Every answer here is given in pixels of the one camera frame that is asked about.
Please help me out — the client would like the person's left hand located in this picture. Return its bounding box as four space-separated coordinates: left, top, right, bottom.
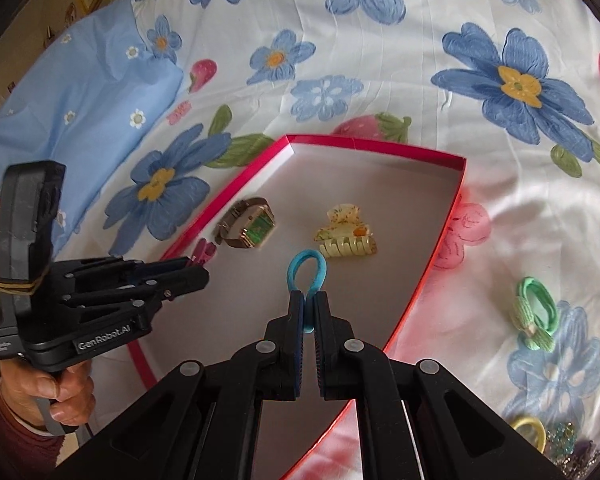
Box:
0 359 97 427

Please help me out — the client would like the light blue flowered pillow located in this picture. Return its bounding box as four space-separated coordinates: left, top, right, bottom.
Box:
0 0 187 248

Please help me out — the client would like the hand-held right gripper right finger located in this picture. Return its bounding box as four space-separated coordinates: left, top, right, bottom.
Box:
312 290 566 480

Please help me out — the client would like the blue hair tie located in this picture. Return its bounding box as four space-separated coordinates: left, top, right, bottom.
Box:
286 248 327 335

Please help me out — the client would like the person's left forearm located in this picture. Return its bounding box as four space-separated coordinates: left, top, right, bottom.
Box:
0 377 61 461

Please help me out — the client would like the red cardboard box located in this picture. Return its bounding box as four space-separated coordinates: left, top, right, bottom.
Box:
130 134 468 480

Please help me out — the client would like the pink hair clip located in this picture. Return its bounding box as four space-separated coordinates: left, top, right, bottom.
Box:
190 241 217 266

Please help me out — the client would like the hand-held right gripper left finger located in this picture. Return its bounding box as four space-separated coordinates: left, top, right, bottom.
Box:
55 290 306 480

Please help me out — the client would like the gold wristwatch green dial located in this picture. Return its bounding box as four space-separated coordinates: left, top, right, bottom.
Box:
216 197 274 251

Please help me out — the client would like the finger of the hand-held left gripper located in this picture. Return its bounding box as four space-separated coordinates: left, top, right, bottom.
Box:
62 266 210 326
50 256 191 291

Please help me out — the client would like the yellow hair claw clip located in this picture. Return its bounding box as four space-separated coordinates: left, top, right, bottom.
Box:
313 202 380 260

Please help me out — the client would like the yellow hair tie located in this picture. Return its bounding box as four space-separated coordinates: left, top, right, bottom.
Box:
510 414 549 457

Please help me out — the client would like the green bow hair tie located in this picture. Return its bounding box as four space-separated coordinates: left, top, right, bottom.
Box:
510 276 560 352

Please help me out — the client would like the purple bow hair tie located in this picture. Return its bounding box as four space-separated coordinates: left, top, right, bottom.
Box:
562 437 600 478

